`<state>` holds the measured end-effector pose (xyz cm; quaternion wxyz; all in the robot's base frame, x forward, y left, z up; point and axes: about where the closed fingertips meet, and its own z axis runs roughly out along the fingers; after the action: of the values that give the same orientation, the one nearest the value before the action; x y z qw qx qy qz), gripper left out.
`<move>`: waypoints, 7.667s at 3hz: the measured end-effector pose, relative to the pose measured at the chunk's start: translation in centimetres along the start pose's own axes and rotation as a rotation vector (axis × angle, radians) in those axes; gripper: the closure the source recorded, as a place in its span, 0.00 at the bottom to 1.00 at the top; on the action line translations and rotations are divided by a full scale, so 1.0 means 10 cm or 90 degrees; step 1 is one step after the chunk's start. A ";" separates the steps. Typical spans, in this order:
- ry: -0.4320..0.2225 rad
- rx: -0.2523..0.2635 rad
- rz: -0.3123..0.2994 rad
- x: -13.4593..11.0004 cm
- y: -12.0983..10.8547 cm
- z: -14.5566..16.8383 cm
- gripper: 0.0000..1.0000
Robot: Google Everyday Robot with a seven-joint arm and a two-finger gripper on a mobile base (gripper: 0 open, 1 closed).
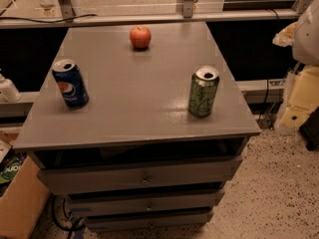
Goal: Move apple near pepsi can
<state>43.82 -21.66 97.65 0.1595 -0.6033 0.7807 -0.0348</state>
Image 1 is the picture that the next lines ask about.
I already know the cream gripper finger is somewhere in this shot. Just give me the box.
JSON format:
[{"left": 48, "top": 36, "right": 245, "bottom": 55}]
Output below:
[{"left": 279, "top": 66, "right": 319, "bottom": 128}]

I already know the red apple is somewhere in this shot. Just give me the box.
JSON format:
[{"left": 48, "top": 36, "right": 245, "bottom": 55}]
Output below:
[{"left": 130, "top": 26, "right": 152, "bottom": 49}]

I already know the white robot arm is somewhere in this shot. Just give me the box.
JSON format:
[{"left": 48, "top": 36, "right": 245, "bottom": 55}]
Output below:
[{"left": 278, "top": 0, "right": 319, "bottom": 128}]

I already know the green soda can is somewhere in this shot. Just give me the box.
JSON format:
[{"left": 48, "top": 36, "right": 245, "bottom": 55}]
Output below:
[{"left": 188, "top": 65, "right": 219, "bottom": 118}]

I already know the blue pepsi can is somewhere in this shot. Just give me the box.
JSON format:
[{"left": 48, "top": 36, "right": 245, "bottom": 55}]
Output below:
[{"left": 52, "top": 59, "right": 89, "bottom": 109}]

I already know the top grey drawer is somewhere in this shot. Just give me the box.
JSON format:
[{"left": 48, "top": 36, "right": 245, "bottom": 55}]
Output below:
[{"left": 38, "top": 155, "right": 242, "bottom": 195}]

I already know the grey drawer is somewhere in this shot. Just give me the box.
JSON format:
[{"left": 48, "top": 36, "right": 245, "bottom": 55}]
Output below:
[
  {"left": 38, "top": 155, "right": 242, "bottom": 195},
  {"left": 86, "top": 208, "right": 213, "bottom": 232},
  {"left": 68, "top": 189, "right": 224, "bottom": 217}
]

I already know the middle grey drawer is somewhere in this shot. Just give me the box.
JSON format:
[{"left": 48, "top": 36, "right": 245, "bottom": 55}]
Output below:
[{"left": 68, "top": 189, "right": 224, "bottom": 217}]

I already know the grey drawer cabinet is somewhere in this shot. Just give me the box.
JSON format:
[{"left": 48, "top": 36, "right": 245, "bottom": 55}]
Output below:
[{"left": 13, "top": 21, "right": 262, "bottom": 233}]

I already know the bottom grey drawer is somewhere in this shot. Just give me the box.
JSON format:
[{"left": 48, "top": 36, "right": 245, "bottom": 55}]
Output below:
[{"left": 86, "top": 208, "right": 213, "bottom": 232}]

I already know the white plastic bottle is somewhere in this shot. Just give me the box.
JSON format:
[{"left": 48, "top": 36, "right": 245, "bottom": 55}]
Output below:
[{"left": 0, "top": 74, "right": 21, "bottom": 103}]

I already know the green snack bag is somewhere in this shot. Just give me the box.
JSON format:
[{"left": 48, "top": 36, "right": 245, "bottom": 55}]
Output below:
[{"left": 0, "top": 152, "right": 27, "bottom": 184}]

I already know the cardboard box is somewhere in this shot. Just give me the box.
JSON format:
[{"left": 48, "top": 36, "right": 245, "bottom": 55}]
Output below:
[{"left": 0, "top": 129, "right": 51, "bottom": 239}]

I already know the grey metal rail frame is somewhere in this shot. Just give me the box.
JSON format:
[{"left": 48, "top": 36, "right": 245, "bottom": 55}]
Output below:
[{"left": 1, "top": 0, "right": 313, "bottom": 29}]

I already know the black cable on rail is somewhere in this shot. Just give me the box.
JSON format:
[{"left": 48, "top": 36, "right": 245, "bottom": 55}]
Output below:
[{"left": 0, "top": 13, "right": 98, "bottom": 24}]

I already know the black floor cable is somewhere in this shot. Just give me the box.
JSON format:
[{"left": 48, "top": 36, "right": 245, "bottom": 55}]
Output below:
[{"left": 49, "top": 195, "right": 87, "bottom": 239}]

